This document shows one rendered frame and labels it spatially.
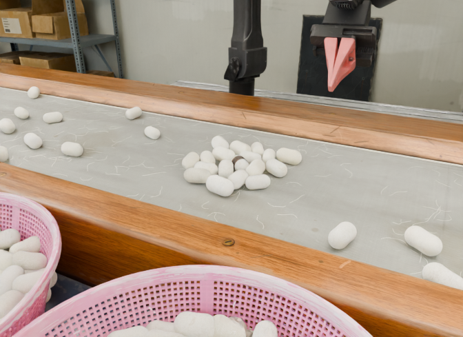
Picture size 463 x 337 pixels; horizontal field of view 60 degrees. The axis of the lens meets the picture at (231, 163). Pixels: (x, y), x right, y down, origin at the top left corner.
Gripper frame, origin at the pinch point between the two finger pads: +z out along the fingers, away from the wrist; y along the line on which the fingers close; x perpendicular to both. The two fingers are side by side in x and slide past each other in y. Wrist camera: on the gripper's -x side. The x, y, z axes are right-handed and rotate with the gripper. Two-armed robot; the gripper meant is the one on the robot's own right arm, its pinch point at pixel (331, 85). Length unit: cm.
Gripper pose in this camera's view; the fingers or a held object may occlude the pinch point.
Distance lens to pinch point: 66.7
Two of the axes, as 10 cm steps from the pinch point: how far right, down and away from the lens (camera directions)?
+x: 2.8, 4.3, 8.6
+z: -3.1, 8.9, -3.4
